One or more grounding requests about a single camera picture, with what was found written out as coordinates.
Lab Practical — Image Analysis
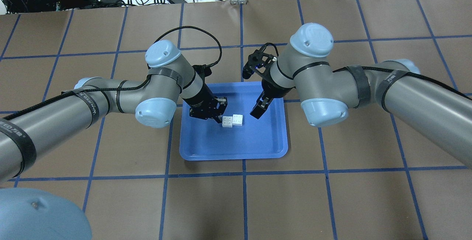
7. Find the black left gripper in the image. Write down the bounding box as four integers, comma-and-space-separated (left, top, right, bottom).
183, 83, 226, 124

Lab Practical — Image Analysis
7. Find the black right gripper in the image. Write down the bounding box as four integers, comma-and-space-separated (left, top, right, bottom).
250, 81, 292, 119

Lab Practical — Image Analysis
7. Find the white block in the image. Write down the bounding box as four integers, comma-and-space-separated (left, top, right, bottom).
232, 114, 243, 126
222, 116, 233, 128

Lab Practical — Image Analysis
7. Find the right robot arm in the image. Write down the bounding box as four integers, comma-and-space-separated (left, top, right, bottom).
242, 23, 472, 168

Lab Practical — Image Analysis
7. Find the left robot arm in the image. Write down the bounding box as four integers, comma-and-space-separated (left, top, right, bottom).
0, 40, 228, 240

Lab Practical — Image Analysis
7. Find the blue plastic tray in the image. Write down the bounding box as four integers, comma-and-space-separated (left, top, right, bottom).
179, 81, 288, 161

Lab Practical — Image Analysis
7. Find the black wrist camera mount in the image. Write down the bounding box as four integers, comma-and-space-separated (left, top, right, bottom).
242, 43, 278, 80

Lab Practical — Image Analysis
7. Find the black braided cable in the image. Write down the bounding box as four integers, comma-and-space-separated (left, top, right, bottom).
151, 26, 222, 74

